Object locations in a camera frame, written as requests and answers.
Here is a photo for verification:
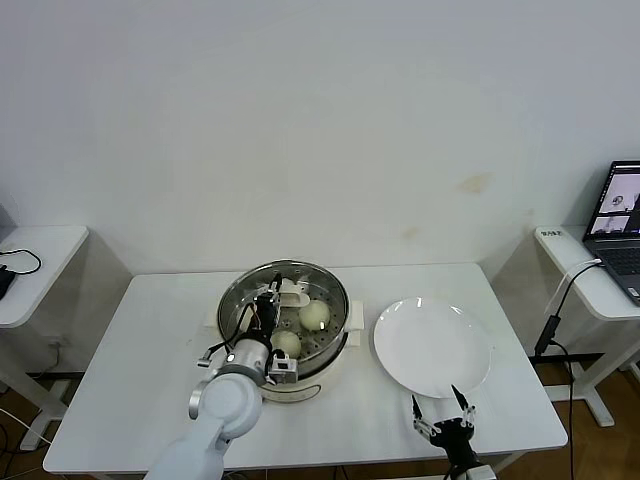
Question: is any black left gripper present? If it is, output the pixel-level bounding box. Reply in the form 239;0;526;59
253;271;285;344

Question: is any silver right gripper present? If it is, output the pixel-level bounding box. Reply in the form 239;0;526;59
410;383;478;452

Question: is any round glass pot lid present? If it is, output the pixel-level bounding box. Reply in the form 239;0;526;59
219;259;350;359

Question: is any white steamed baozi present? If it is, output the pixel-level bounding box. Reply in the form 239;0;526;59
298;299;333;334
269;330;304;361

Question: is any black computer mouse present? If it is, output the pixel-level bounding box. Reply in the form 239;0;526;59
0;264;17;302

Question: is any stainless steel steamer basket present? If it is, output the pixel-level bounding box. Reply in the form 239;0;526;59
217;258;352;374

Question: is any white round plate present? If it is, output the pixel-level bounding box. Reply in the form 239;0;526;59
373;296;494;401

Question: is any cream electric cooking pot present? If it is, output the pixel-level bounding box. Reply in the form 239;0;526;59
203;299;367;406

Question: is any white side desk with label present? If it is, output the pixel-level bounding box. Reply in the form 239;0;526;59
529;224;640;429

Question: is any white side desk with mouse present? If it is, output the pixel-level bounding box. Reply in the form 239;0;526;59
0;223;93;451

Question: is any grey open laptop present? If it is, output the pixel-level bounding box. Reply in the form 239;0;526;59
581;159;640;308

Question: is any dark left wrist cable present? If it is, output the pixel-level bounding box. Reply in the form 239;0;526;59
195;303;259;369

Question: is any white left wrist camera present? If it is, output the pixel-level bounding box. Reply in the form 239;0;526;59
265;350;300;387

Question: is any black cable with adapter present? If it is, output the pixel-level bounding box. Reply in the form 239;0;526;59
532;259;607;480

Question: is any white flat cable strip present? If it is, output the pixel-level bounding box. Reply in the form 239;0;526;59
546;258;604;316

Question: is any black mouse cable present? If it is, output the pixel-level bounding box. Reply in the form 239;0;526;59
0;246;43;275

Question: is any white floor cable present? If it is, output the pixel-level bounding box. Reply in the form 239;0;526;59
0;406;55;445

